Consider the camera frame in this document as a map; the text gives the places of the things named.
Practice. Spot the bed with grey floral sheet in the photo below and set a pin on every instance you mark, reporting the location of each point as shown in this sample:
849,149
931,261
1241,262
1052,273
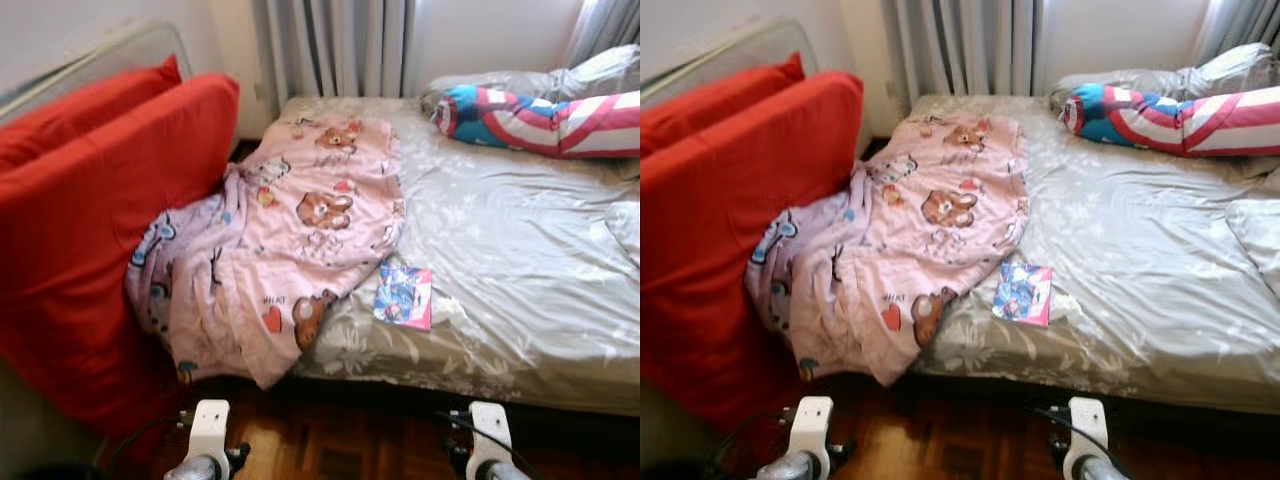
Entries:
1130,250
510,250

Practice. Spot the plump grey floral pillow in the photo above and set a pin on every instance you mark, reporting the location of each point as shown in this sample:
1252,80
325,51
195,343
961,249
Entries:
520,85
1150,83

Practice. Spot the red white blue bolster pillow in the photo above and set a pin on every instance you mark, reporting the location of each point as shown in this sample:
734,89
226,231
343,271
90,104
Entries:
1170,122
540,125

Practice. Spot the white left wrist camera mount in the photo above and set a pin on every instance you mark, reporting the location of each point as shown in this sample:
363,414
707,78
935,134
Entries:
210,425
812,422

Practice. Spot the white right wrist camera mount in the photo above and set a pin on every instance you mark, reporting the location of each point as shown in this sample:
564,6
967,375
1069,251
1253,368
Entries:
1085,430
490,430

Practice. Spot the pink bear print blanket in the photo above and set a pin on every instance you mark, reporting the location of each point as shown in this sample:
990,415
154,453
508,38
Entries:
900,260
280,260

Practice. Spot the grey striped curtain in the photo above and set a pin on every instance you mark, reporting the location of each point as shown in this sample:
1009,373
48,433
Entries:
610,25
330,50
1240,22
960,45

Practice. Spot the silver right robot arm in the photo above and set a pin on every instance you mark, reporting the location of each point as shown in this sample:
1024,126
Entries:
505,473
1100,470

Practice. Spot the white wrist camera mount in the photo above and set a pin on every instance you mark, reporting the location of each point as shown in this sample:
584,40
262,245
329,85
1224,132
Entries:
812,422
210,425
490,430
1085,430

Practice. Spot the colourful cartoon cover book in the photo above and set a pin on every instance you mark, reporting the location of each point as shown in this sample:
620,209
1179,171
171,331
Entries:
1022,293
402,295

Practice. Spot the large red cushion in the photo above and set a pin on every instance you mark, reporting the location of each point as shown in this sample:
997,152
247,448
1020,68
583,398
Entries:
720,230
80,250

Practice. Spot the small red cushion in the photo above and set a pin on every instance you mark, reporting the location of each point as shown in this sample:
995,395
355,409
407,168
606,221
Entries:
60,125
700,105

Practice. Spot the white green quilted mattress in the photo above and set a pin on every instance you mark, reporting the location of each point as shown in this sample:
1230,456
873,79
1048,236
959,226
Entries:
100,62
730,55

